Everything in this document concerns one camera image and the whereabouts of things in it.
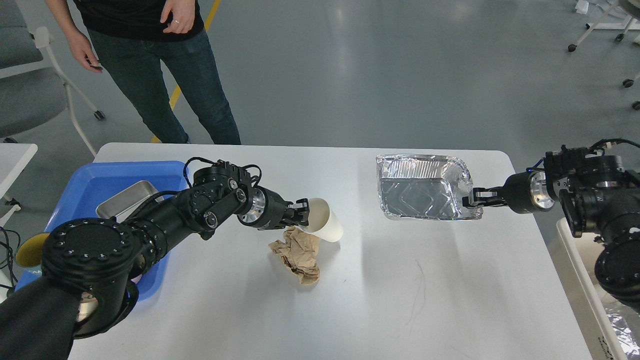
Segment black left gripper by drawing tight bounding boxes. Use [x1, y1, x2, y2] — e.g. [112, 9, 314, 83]
[237, 187, 310, 231]

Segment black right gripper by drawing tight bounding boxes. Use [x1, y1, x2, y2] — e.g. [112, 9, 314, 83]
[462, 171, 556, 214]

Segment white paper cup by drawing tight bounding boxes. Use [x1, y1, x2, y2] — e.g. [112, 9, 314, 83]
[299, 198, 345, 243]

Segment brown paper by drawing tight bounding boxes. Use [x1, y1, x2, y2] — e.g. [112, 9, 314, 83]
[269, 227, 321, 286]

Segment aluminium foil tray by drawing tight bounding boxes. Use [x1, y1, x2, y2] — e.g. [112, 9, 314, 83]
[375, 153, 483, 221]

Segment square steel tray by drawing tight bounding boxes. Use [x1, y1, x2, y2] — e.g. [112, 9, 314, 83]
[95, 180, 158, 223]

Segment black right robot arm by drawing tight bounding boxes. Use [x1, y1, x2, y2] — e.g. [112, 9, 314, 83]
[462, 137, 640, 312]

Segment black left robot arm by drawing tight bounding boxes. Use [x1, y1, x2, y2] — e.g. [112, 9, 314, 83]
[1, 160, 310, 360]

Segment person's left hand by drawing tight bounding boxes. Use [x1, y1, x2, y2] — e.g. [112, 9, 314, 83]
[160, 0, 196, 34]

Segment person's right hand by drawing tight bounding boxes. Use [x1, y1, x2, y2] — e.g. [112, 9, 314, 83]
[65, 30, 103, 74]

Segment white bin right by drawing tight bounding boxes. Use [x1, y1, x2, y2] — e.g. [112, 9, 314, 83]
[547, 218, 638, 360]

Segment blue plastic tray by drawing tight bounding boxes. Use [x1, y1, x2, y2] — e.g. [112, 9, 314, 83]
[15, 160, 190, 302]

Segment crumpled foil in bin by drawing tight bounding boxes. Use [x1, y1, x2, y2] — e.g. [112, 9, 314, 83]
[605, 306, 640, 360]

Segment white wheeled rack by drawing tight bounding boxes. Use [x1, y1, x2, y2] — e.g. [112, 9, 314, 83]
[567, 0, 640, 111]

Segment standing person dark clothes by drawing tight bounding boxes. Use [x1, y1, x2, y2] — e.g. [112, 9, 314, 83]
[46, 0, 242, 145]

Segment teal mug yellow inside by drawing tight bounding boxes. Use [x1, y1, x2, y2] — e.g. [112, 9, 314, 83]
[14, 232, 50, 277]

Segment white side table left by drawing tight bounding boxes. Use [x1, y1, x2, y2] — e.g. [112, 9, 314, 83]
[0, 143, 38, 197]

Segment grey office chair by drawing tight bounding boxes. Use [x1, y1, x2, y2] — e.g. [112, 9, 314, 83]
[0, 0, 105, 156]

